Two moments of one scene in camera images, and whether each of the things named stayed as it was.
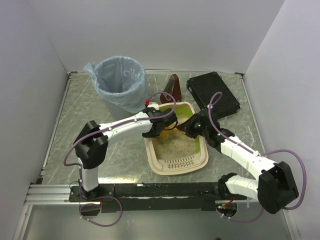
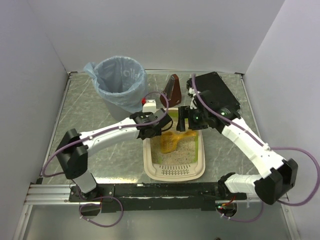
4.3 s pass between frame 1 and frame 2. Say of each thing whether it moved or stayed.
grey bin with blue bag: stayed
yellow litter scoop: moved
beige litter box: moved
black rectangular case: stayed
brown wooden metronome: stayed
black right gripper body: moved
